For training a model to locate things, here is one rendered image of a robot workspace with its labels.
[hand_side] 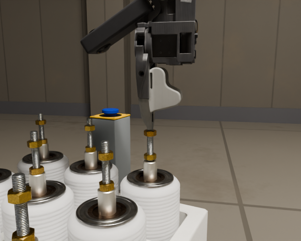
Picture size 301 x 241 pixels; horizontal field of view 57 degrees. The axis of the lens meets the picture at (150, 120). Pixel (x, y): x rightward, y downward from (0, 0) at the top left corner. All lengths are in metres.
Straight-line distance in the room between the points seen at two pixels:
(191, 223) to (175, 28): 0.30
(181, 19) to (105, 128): 0.34
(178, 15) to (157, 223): 0.30
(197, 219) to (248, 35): 2.03
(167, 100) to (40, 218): 0.23
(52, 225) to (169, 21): 0.32
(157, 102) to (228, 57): 2.00
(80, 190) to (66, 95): 2.25
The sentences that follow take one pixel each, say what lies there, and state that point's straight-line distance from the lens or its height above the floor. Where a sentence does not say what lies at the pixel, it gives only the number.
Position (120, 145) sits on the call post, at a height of 0.25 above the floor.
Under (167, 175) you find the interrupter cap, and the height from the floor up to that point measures 0.25.
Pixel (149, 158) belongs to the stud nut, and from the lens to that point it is 0.43.
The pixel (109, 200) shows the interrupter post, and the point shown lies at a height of 0.27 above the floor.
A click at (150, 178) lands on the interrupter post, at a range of 0.44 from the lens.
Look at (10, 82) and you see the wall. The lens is 3.00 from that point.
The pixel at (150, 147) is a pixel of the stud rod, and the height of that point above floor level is 0.30.
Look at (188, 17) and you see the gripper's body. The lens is 0.40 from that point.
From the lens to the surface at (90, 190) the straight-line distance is 0.48.
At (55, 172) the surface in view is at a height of 0.23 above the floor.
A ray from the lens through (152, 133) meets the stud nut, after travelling 0.42.
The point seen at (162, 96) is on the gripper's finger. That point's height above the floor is 0.38.
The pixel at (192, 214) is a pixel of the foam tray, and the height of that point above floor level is 0.18.
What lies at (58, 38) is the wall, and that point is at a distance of 2.73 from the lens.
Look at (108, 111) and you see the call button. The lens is 0.66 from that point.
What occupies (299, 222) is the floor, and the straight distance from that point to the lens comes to 0.93.
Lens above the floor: 0.42
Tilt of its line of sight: 10 degrees down
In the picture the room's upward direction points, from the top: straight up
